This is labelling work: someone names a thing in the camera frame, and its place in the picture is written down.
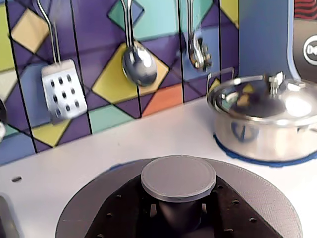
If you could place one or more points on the gray round lid with knob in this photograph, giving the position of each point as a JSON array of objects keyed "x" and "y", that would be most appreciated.
[{"x": 178, "y": 173}]

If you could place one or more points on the steel slotted spoon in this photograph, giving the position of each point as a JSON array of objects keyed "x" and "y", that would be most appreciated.
[{"x": 196, "y": 54}]

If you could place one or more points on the black Dell monitor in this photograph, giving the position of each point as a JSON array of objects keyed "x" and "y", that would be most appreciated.
[{"x": 307, "y": 32}]

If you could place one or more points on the steel toy pot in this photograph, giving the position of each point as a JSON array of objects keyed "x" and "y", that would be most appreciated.
[{"x": 272, "y": 138}]

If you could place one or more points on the steel slotted spatula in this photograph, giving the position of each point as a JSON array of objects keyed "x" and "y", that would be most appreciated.
[{"x": 63, "y": 91}]

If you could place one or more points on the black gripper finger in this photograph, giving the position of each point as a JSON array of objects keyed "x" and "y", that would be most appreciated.
[
  {"x": 119, "y": 218},
  {"x": 235, "y": 218}
]

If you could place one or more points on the grey sink basin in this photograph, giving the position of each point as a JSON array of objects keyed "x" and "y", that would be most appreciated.
[{"x": 6, "y": 218}]

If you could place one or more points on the steel pot lid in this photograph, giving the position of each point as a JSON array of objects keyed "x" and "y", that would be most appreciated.
[{"x": 292, "y": 99}]

